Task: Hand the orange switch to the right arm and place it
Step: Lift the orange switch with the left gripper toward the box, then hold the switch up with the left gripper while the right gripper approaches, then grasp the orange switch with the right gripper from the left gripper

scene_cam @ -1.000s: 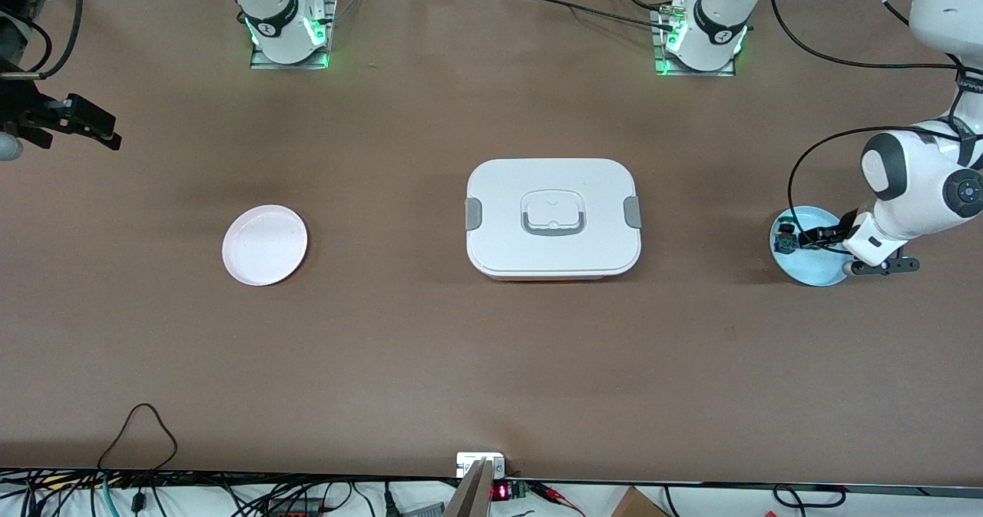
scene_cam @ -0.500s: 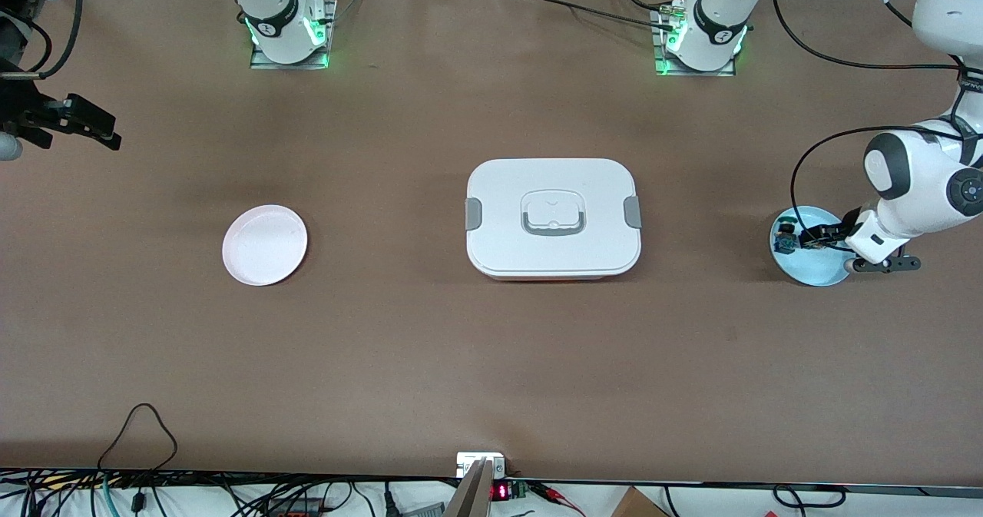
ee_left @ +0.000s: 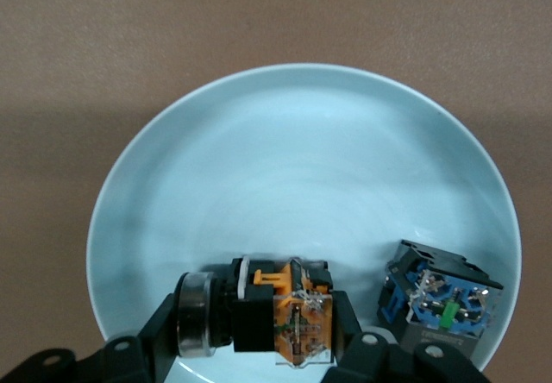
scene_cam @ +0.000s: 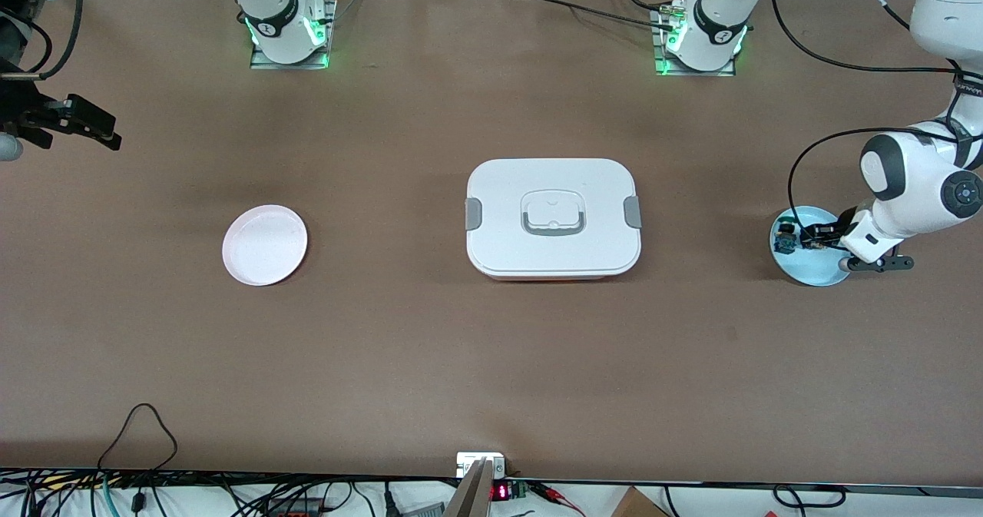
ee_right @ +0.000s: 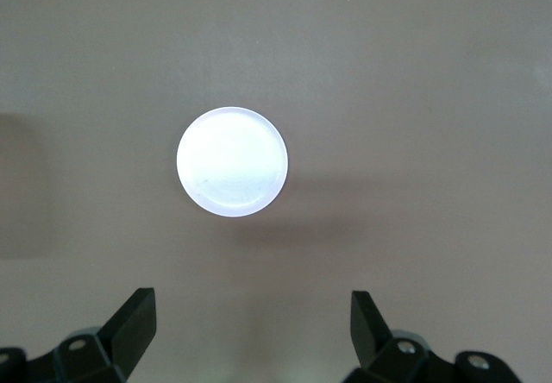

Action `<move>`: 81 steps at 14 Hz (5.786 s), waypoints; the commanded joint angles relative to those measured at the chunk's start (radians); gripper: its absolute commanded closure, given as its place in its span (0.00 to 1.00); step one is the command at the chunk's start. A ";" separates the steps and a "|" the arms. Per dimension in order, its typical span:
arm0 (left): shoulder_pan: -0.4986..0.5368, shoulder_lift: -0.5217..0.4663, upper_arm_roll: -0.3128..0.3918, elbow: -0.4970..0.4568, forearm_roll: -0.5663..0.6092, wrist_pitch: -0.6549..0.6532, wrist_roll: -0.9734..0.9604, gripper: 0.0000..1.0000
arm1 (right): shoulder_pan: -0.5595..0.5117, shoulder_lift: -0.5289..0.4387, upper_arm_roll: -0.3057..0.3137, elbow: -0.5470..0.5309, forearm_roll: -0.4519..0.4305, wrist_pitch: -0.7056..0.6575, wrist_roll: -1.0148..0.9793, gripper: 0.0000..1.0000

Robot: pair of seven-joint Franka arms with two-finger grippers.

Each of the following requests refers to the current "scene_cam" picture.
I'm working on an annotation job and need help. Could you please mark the aluminium camera mount profile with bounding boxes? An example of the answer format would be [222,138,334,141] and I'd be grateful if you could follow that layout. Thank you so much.
[444,458,497,517]

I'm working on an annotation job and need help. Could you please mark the thin black looped cable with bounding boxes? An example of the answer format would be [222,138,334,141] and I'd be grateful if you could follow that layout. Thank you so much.
[98,403,180,473]

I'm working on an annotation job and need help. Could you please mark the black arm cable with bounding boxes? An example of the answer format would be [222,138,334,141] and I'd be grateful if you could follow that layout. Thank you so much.
[0,0,84,81]
[768,0,983,227]

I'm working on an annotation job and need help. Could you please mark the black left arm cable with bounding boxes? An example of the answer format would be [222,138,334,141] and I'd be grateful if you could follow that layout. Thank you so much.
[768,0,983,227]

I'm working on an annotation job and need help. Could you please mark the black power adapter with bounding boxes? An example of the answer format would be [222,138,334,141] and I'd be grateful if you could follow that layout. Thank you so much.
[263,497,325,517]

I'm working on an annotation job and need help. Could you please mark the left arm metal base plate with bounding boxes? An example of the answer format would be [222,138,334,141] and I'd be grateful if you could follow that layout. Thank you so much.
[653,2,738,78]

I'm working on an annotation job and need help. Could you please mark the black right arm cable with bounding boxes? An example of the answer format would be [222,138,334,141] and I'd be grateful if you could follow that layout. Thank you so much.
[0,0,84,81]

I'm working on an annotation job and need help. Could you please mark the light blue round plate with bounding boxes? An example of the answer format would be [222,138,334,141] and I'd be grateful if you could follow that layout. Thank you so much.
[770,206,855,287]

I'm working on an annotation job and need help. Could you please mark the small white mounting block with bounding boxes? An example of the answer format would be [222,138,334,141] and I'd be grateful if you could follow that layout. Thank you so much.
[456,452,508,480]

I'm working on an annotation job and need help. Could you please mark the brown cardboard piece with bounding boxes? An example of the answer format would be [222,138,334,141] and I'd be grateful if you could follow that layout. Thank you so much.
[611,486,670,517]

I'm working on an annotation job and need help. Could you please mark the black coiled cable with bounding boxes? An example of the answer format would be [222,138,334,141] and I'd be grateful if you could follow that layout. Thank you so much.
[771,484,847,510]

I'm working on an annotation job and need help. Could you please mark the pale pink round plate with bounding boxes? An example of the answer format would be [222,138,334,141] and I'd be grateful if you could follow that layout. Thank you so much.
[222,205,309,287]

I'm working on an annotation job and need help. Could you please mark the red clip lead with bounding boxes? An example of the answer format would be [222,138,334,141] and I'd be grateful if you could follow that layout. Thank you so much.
[528,481,586,517]

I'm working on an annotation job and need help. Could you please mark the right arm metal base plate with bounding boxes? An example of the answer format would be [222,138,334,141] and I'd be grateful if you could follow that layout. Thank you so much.
[250,0,339,71]

